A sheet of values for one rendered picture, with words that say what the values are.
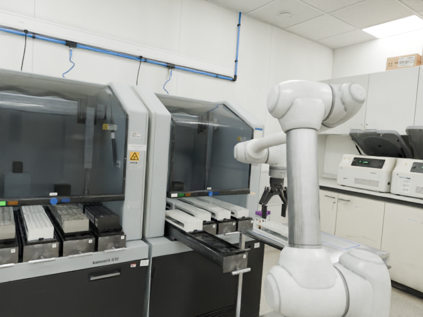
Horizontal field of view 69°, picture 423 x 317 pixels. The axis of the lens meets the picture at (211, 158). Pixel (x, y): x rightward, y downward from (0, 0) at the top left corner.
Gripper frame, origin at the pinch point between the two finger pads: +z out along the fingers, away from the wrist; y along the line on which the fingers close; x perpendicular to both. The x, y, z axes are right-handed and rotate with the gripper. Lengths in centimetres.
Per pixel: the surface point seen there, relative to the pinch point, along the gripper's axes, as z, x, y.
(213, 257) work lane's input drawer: 15.1, -5.9, -39.7
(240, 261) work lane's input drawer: 15.7, -12.7, -29.6
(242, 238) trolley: 15.6, 13.7, -9.4
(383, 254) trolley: 11, -40, 33
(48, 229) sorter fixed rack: 7, 32, -104
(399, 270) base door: 72, 31, 194
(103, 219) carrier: 6, 38, -79
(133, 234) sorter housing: 16, 40, -62
